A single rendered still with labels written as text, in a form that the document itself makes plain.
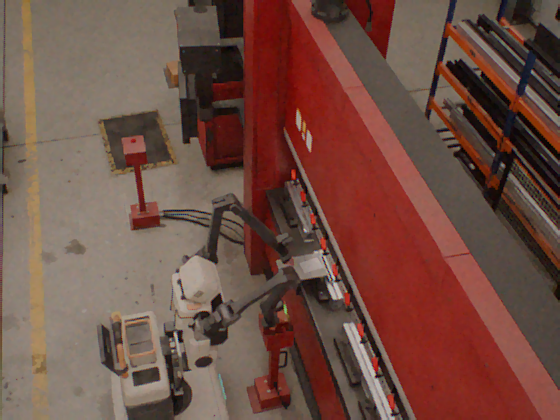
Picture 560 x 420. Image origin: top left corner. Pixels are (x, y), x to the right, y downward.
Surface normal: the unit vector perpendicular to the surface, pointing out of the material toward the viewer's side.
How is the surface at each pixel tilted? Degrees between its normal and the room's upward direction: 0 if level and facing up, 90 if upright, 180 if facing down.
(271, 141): 90
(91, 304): 0
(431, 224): 0
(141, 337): 0
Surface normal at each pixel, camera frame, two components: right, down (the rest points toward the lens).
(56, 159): 0.04, -0.73
